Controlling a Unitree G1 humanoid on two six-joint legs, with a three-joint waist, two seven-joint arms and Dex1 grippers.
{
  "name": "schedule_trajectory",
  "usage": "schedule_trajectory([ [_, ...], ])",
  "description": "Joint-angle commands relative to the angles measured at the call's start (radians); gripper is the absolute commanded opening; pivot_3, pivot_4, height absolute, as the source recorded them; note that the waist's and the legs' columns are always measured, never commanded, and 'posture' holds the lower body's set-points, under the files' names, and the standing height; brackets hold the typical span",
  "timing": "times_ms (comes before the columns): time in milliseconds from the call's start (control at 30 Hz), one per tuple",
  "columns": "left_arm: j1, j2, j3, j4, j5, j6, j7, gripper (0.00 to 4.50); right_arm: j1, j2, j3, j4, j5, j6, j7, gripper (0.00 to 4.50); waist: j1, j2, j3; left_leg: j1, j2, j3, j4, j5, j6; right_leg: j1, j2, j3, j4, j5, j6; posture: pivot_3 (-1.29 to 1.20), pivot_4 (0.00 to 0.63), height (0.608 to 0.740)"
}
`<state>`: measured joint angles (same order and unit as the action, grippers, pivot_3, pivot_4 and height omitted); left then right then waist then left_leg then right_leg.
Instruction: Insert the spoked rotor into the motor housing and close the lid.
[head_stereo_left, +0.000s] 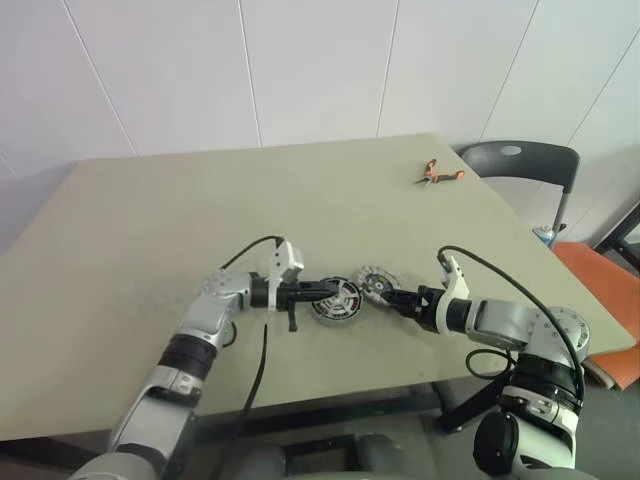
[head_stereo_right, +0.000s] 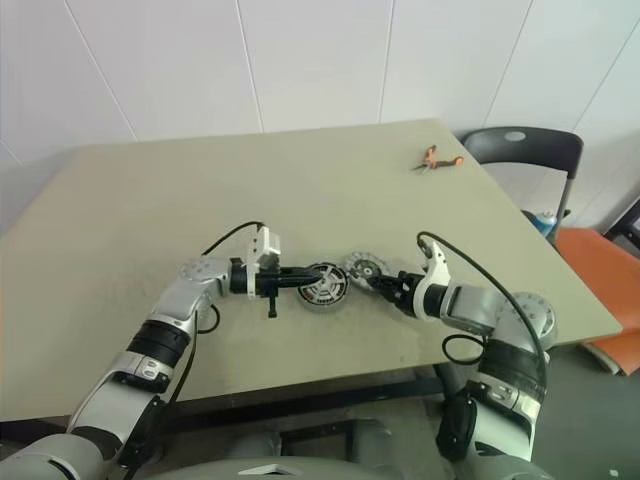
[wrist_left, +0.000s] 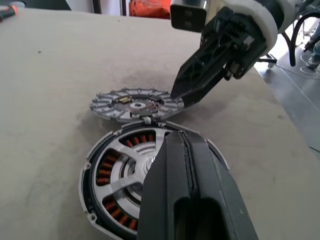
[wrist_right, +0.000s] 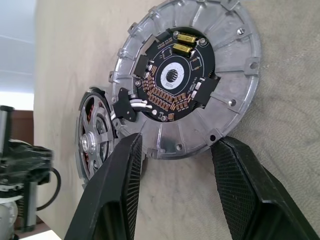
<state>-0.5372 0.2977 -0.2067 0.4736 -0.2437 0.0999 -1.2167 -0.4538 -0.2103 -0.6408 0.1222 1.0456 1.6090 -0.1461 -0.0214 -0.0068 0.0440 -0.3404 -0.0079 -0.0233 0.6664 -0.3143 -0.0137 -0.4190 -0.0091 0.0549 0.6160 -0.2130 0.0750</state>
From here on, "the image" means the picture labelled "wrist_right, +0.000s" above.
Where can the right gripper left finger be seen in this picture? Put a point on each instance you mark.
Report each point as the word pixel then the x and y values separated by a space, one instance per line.
pixel 110 190

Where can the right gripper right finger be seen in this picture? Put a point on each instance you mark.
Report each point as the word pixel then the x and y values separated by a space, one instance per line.
pixel 250 190

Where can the black rubber wheel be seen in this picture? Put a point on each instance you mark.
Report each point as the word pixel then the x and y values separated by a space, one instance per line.
pixel 88 143

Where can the round grey metal object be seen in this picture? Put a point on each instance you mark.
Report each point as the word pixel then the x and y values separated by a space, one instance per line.
pixel 225 62

